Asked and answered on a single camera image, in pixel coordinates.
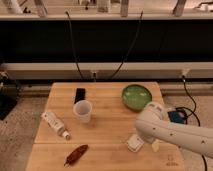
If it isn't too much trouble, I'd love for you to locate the black floor cable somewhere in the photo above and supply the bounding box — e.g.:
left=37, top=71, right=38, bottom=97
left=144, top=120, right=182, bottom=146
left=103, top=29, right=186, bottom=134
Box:
left=174, top=75, right=209, bottom=171

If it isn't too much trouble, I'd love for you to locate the wall power outlet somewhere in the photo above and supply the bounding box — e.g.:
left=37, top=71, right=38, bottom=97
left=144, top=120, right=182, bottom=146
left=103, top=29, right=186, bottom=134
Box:
left=91, top=71, right=98, bottom=82

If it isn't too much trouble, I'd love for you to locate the black wall cable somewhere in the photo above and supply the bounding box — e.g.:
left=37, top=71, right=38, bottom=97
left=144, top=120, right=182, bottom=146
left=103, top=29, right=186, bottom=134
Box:
left=64, top=10, right=88, bottom=82
left=108, top=10, right=144, bottom=81

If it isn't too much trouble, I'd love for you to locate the white tube bottle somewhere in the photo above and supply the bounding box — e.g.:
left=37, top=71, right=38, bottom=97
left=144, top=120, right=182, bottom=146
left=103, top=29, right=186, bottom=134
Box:
left=41, top=111, right=71, bottom=140

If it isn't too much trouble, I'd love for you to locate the blue connector box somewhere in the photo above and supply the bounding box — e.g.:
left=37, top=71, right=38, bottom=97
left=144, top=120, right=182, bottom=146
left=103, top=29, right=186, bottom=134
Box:
left=168, top=111, right=184, bottom=124

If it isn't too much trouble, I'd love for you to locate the green bowl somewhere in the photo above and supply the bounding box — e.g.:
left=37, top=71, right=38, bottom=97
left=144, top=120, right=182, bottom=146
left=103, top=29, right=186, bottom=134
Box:
left=122, top=84, right=152, bottom=111

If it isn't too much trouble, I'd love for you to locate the right black wall cable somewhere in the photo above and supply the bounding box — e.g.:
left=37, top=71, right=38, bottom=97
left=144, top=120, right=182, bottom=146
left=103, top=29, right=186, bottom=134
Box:
left=108, top=10, right=144, bottom=81

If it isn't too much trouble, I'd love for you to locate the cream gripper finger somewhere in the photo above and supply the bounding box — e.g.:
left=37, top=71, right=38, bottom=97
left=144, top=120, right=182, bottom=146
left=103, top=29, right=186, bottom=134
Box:
left=152, top=140, right=160, bottom=152

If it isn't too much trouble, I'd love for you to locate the white ceramic cup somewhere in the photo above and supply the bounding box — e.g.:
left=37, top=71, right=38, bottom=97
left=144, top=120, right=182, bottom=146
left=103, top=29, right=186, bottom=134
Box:
left=73, top=100, right=92, bottom=123

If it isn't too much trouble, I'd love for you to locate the left black wall cable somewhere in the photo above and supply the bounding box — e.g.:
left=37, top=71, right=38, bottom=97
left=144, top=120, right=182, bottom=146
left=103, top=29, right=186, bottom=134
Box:
left=64, top=10, right=88, bottom=82

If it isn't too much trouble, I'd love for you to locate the black rectangular block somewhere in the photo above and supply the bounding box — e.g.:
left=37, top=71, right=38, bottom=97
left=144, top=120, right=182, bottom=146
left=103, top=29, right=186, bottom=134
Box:
left=74, top=88, right=86, bottom=103

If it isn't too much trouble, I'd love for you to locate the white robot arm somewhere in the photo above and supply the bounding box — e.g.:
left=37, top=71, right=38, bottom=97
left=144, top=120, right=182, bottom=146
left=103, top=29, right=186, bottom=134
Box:
left=135, top=101, right=213, bottom=159

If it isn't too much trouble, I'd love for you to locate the black equipment at left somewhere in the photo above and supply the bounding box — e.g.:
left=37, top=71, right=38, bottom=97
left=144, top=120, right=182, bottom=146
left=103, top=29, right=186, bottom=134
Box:
left=0, top=71, right=21, bottom=120

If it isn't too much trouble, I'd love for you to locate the brown red feather-shaped object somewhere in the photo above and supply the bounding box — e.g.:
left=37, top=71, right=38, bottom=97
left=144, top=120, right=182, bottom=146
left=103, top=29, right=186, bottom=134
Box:
left=65, top=144, right=88, bottom=165

